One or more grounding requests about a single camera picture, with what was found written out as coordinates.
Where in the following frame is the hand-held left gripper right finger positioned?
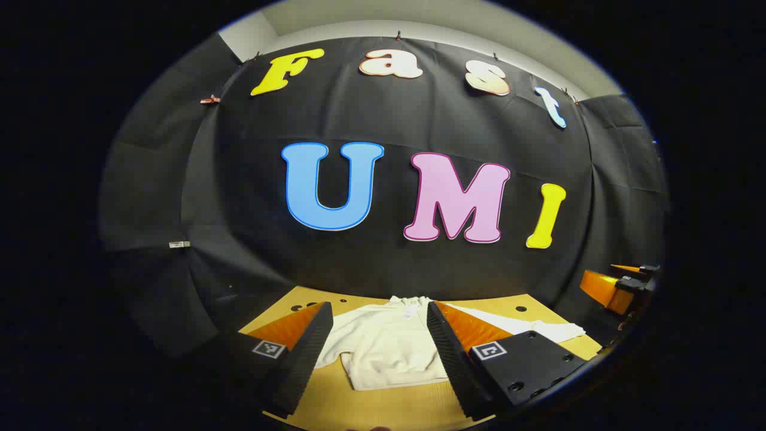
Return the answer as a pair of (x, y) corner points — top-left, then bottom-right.
(425, 301), (587, 421)

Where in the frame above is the white sweatshirt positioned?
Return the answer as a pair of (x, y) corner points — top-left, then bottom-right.
(314, 295), (587, 391)

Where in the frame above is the black backdrop cloth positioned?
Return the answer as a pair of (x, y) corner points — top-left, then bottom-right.
(99, 36), (668, 360)

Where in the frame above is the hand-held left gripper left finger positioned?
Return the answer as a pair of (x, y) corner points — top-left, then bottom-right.
(191, 301), (335, 420)

